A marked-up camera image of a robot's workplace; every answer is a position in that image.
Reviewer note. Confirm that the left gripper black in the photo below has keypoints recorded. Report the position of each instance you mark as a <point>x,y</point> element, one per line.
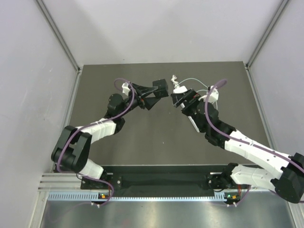
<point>148,102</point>

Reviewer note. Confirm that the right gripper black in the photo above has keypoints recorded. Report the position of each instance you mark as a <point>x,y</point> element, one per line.
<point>192,100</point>

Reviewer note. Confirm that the black cube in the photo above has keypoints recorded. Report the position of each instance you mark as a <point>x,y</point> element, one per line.
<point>162,88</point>

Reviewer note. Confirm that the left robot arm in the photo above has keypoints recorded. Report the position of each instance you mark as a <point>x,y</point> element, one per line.
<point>72,149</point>

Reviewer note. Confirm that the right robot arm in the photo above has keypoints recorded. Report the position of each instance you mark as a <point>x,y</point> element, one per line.
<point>278,172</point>

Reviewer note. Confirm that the white power strip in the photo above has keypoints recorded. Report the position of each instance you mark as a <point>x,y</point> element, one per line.
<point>179,90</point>

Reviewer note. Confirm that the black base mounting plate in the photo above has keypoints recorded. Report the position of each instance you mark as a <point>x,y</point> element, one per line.
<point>166,180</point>

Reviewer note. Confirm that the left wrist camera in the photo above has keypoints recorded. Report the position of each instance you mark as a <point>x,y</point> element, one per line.
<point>126,88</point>

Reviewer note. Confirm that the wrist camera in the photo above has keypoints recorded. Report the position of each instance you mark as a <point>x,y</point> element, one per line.
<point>213,95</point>
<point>126,88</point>

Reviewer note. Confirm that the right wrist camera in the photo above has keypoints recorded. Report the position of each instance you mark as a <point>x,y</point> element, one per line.
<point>213,95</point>

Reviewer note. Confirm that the left aluminium frame post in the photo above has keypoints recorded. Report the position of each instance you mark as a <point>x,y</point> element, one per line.
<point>54,28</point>

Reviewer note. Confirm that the aluminium frame post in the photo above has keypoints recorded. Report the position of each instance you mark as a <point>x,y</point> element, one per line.
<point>283,4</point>
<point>54,28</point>

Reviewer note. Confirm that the aluminium front rail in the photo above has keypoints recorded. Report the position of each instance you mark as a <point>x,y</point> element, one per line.
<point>59,182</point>

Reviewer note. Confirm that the slotted cable duct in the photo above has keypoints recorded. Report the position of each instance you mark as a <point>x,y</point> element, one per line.
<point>101,197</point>

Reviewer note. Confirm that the right aluminium frame post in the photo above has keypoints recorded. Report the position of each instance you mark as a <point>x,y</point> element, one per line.
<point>283,4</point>

